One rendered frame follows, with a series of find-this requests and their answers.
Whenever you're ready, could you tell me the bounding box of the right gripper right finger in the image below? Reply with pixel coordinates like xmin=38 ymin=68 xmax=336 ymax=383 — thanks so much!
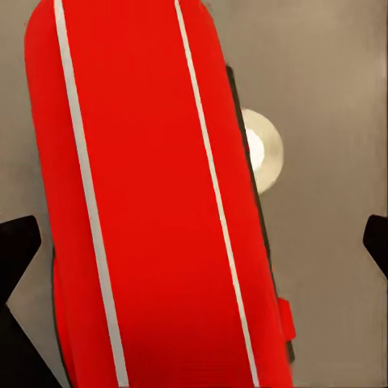
xmin=364 ymin=215 xmax=388 ymax=280

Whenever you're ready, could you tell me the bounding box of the radio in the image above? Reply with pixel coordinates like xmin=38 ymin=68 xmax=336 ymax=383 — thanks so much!
xmin=24 ymin=0 xmax=296 ymax=388

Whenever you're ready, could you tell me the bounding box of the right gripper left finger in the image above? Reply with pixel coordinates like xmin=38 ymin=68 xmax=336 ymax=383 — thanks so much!
xmin=0 ymin=215 xmax=41 ymax=310

